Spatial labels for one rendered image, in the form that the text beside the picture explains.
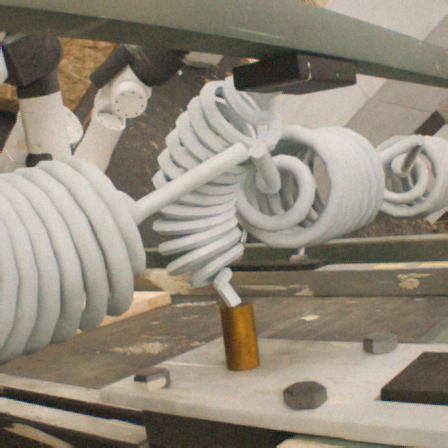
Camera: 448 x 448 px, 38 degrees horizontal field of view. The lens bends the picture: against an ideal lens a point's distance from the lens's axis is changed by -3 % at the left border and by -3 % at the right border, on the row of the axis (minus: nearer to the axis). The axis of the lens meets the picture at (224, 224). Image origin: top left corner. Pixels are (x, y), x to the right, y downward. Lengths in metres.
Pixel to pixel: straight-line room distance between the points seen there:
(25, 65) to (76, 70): 1.97
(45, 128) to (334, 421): 1.19
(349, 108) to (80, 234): 3.32
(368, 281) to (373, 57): 0.72
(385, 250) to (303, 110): 2.47
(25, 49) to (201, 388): 1.10
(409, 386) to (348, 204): 0.12
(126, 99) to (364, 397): 1.03
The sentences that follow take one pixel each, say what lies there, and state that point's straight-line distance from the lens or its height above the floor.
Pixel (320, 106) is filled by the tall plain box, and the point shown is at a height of 0.86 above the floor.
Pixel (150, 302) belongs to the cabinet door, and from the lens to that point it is 1.10.
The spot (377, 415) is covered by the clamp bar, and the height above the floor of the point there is 1.85.
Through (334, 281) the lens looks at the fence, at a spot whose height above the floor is 1.50.
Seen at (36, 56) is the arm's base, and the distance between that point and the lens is 1.35.
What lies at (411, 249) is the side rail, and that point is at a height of 1.54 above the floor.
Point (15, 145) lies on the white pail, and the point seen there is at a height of 0.22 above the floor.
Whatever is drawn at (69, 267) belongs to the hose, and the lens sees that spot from 0.21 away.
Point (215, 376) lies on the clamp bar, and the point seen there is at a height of 1.78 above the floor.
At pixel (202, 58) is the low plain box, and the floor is 0.10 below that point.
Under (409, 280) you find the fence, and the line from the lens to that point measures 0.98.
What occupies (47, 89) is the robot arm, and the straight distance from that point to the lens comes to 1.38.
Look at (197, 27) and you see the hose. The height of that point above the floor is 1.92.
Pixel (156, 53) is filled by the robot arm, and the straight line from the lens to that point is 1.24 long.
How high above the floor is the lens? 1.99
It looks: 31 degrees down
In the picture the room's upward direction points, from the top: 42 degrees clockwise
